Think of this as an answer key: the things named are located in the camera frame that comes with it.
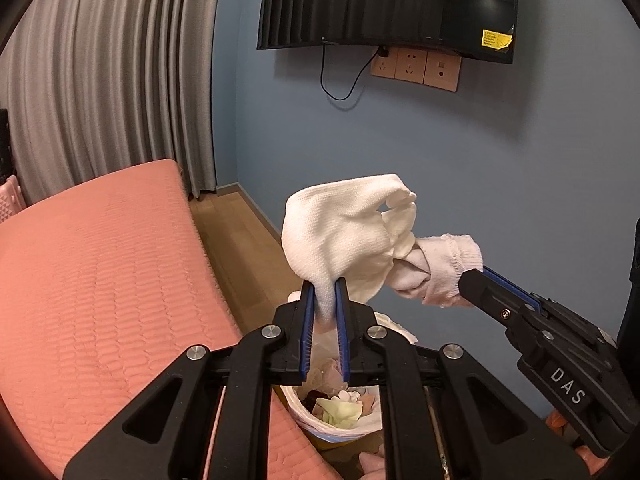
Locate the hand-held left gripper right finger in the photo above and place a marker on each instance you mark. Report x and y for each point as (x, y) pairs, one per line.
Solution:
(343, 330)

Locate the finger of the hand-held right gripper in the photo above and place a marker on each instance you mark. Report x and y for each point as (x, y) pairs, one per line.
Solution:
(515, 290)
(492, 300)

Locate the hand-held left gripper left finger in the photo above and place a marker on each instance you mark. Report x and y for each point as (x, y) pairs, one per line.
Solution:
(306, 330)

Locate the bin with white liner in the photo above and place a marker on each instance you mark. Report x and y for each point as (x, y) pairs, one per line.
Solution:
(395, 330)

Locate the white knit sock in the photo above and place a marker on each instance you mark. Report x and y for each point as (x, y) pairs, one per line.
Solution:
(450, 265)
(330, 230)

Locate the yellow trash bin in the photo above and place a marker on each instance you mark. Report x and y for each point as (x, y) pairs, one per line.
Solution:
(322, 441)

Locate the salmon quilted bed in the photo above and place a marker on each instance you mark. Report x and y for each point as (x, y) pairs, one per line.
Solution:
(100, 285)

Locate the yellow television sticker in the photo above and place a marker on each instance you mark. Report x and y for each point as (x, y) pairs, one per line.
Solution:
(497, 40)

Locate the pink patterned plastic item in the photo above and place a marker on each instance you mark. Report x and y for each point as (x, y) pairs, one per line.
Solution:
(10, 200)

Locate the grey curtain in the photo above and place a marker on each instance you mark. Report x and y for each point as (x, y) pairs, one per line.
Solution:
(100, 60)

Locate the black panel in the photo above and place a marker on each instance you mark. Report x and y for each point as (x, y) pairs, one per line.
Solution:
(3, 140)

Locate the beige wall socket plate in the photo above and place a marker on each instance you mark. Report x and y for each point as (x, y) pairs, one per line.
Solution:
(382, 67)
(442, 72)
(411, 66)

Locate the black wall television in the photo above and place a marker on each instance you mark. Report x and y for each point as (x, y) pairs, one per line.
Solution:
(375, 0)

